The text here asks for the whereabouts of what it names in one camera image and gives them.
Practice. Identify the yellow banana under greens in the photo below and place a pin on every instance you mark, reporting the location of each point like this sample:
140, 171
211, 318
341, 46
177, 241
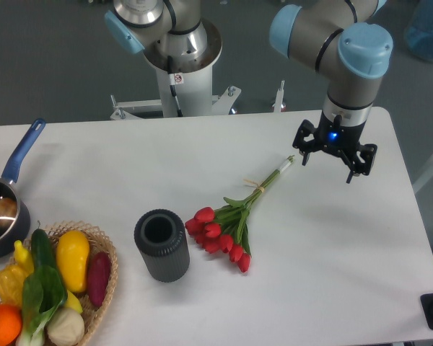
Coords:
72, 302

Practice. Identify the woven wicker basket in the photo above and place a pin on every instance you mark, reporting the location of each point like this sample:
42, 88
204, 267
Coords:
98, 242

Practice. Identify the green bok choy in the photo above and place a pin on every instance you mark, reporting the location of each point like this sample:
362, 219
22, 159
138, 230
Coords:
43, 293

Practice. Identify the yellow bell pepper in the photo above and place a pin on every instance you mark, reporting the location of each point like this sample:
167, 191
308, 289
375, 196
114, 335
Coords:
12, 279

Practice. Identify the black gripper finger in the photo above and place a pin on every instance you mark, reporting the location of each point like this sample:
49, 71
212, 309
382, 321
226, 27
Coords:
307, 141
359, 159

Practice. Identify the green cucumber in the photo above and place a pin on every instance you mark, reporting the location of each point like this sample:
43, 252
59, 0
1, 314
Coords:
42, 250

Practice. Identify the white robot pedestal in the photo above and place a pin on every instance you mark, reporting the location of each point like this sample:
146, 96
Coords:
184, 70

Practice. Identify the small yellow pepper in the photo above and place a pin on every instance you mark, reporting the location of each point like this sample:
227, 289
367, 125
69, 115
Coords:
23, 257

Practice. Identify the yellow squash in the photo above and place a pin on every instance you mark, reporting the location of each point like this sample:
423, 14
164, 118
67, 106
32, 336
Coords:
72, 254

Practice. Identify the purple sweet potato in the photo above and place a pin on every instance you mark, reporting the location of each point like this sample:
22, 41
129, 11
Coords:
97, 278

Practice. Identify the orange fruit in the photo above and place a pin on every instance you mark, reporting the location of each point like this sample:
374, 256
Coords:
10, 323

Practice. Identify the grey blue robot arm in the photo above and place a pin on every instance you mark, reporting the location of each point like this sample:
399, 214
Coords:
334, 38

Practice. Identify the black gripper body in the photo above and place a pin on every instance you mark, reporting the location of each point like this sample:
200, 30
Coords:
336, 139

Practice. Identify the beige garlic bulb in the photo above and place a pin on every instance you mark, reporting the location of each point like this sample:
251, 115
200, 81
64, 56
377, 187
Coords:
66, 327

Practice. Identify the red tulip bouquet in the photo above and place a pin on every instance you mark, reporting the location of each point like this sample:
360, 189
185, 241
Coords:
225, 229

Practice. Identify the dark grey ribbed vase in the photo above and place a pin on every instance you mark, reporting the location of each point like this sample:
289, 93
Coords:
161, 240

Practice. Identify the blue translucent container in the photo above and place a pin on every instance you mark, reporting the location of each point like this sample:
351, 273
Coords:
418, 35

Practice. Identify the dark saucepan with blue handle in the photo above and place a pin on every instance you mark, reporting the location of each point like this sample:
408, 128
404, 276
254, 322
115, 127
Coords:
20, 228

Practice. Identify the brown bread in pan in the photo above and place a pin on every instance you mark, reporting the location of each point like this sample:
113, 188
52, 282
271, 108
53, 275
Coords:
8, 212

